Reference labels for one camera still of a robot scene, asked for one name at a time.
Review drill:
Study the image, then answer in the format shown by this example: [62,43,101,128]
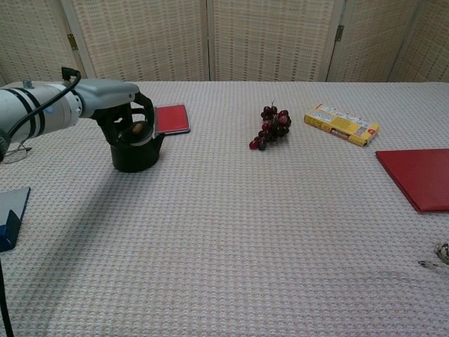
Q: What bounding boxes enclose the yellow snack box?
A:
[303,103,381,147]

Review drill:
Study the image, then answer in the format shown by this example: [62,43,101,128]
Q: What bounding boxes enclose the large red flat board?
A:
[375,148,449,214]

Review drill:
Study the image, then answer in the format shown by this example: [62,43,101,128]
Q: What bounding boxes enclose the blue and grey box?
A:
[0,186,32,253]

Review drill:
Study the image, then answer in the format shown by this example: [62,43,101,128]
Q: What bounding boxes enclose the thin metal pen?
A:
[417,260,449,271]

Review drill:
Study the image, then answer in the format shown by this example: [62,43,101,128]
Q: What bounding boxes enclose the grey black left robot hand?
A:
[74,78,156,145]

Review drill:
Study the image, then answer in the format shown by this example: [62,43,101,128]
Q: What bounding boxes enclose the white woven tablecloth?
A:
[0,80,449,337]

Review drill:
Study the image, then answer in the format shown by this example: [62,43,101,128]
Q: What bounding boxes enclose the black teapot lid wooden knob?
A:
[117,121,156,147]

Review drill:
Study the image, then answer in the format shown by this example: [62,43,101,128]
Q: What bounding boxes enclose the small red notebook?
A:
[153,103,192,135]

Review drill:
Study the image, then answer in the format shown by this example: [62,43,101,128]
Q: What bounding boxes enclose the black teapot with handle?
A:
[109,105,166,173]

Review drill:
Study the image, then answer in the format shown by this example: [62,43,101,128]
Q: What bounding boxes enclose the woven folding screen panel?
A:
[326,0,427,83]
[0,0,88,87]
[206,0,347,83]
[387,0,449,84]
[61,0,211,82]

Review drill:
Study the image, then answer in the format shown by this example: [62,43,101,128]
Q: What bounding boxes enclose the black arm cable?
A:
[0,66,83,152]

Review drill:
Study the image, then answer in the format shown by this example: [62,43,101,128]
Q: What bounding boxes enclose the wire frame eyeglasses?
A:
[2,140,33,165]

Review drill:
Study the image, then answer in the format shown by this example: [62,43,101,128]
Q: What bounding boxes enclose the bunch of dark red grapes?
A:
[248,99,293,152]

